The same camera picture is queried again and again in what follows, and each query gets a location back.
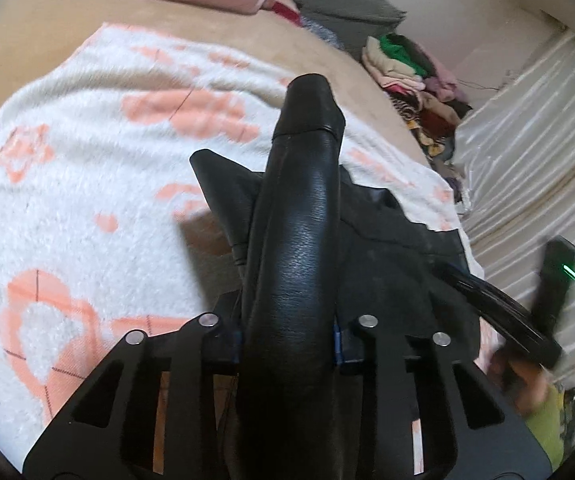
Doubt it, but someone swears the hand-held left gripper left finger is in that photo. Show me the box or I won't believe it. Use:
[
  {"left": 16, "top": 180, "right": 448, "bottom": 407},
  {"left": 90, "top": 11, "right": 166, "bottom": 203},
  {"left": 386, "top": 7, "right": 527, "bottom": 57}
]
[{"left": 22, "top": 312, "right": 243, "bottom": 480}]

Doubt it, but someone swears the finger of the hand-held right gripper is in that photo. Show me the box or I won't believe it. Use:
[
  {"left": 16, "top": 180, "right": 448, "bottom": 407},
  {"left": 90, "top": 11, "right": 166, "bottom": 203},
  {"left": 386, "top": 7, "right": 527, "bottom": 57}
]
[{"left": 441, "top": 261, "right": 564, "bottom": 367}]

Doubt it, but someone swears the person's right hand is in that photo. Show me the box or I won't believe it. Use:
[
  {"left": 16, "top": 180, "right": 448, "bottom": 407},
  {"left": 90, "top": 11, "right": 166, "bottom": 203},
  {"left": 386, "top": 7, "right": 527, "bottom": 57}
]
[{"left": 487, "top": 344, "right": 554, "bottom": 417}]

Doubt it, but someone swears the blue patterned cloth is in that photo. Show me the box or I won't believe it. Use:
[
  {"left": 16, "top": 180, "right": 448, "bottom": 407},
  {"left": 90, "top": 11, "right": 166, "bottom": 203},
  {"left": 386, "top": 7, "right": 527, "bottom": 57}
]
[{"left": 298, "top": 14, "right": 345, "bottom": 51}]

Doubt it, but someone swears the beige bed sheet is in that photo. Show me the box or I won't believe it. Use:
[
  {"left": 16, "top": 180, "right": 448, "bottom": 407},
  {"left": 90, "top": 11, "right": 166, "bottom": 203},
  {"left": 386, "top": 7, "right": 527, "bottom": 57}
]
[{"left": 0, "top": 0, "right": 431, "bottom": 166}]

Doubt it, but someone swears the pile of folded clothes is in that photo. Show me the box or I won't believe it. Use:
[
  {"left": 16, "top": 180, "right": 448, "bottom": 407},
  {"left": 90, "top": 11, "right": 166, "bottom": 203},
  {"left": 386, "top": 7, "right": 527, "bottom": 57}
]
[{"left": 361, "top": 34, "right": 474, "bottom": 213}]

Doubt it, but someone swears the white satin cloth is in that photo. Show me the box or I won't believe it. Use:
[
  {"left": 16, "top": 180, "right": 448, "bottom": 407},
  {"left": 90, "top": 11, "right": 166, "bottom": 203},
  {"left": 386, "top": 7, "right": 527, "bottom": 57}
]
[{"left": 452, "top": 30, "right": 575, "bottom": 391}]

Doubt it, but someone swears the black leather jacket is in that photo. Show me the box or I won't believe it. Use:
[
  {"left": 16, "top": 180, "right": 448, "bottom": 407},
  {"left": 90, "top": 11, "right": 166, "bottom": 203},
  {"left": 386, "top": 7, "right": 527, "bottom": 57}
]
[{"left": 189, "top": 74, "right": 484, "bottom": 480}]

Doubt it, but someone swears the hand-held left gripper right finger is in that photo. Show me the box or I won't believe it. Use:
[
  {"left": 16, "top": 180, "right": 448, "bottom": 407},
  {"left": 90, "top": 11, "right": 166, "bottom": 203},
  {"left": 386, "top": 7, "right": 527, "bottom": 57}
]
[{"left": 332, "top": 314, "right": 554, "bottom": 480}]

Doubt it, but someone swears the red cloth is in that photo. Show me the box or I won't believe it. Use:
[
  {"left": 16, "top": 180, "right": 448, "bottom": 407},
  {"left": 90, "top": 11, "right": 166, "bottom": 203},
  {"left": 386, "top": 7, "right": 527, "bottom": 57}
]
[{"left": 270, "top": 1, "right": 304, "bottom": 28}]

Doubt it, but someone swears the white peach flower blanket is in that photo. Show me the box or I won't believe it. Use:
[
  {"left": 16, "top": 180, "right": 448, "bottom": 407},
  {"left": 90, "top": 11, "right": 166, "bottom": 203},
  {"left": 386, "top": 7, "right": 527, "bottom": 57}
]
[{"left": 0, "top": 22, "right": 483, "bottom": 466}]

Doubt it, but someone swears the grey cushion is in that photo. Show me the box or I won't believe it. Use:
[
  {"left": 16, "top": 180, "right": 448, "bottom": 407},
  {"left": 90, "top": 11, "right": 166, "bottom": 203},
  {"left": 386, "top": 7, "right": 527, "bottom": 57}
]
[{"left": 270, "top": 0, "right": 407, "bottom": 63}]

